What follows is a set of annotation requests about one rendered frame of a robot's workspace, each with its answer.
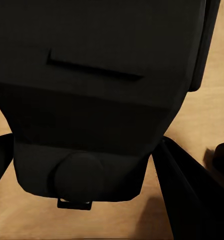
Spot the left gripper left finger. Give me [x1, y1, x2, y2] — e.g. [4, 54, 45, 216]
[0, 133, 14, 179]

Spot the digital camera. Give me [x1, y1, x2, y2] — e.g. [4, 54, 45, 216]
[0, 0, 221, 211]

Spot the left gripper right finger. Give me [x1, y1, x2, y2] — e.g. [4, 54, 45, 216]
[152, 136, 224, 240]

